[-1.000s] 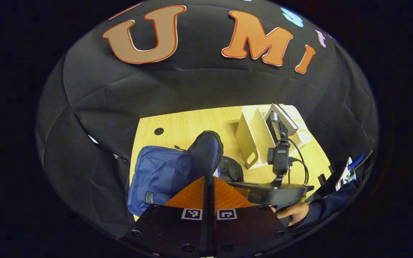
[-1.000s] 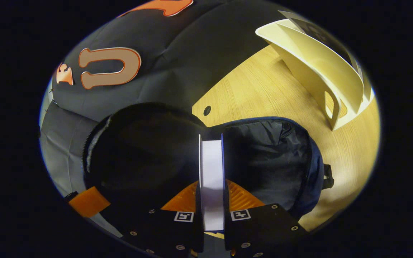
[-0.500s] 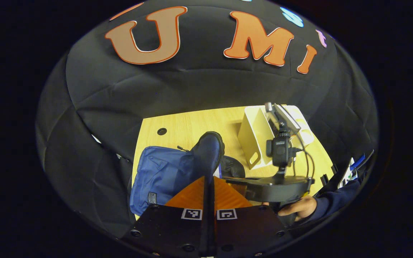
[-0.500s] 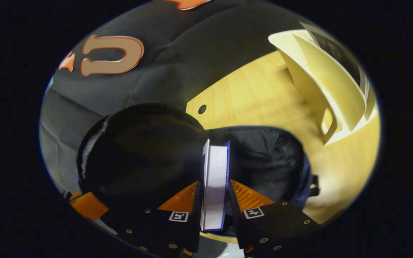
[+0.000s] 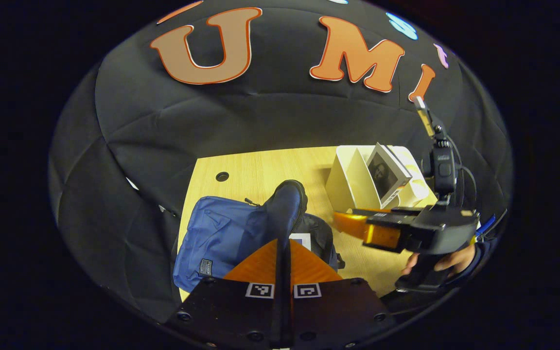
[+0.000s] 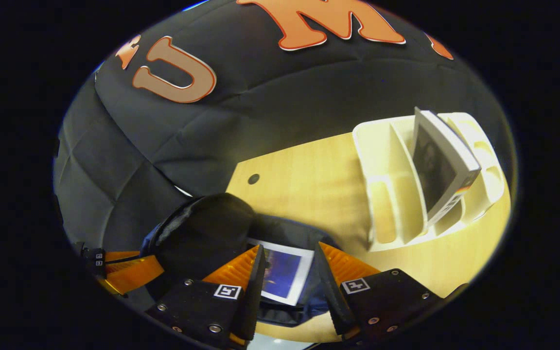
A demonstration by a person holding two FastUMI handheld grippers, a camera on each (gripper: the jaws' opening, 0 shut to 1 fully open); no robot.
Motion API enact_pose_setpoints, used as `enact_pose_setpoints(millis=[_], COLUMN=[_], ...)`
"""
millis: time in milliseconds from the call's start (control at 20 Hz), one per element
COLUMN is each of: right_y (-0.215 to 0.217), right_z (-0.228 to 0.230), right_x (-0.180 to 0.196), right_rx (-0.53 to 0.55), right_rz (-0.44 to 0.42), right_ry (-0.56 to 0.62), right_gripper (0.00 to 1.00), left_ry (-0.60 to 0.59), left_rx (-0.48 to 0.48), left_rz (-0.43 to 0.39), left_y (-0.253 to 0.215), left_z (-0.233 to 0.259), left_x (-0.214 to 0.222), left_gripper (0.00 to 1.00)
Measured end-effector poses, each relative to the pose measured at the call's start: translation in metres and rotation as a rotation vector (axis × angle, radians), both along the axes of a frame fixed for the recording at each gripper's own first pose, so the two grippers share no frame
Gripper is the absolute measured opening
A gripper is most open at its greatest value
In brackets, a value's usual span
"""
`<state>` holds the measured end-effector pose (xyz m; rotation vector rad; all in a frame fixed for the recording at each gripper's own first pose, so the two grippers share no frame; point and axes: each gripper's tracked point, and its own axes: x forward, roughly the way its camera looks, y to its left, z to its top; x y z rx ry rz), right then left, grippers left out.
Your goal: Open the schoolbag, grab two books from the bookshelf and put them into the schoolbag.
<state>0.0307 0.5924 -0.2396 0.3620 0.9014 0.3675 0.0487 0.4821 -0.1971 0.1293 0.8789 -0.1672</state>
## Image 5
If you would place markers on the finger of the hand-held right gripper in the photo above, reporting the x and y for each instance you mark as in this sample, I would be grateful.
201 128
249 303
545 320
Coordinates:
387 212
382 236

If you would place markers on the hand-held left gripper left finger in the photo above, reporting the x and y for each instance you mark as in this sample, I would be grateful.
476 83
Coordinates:
241 311

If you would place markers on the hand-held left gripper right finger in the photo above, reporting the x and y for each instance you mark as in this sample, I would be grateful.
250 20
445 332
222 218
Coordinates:
333 311

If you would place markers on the white portrait cover book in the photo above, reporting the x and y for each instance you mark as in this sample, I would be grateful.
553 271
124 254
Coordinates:
387 177

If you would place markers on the white bookshelf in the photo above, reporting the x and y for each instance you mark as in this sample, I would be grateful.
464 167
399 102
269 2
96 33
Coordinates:
345 184

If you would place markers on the blue schoolbag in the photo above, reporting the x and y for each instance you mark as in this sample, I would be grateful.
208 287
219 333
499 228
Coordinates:
221 233

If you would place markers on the small blue object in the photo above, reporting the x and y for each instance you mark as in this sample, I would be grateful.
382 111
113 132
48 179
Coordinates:
485 226

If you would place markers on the black backdrop cloth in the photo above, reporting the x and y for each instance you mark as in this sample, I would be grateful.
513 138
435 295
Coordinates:
260 121

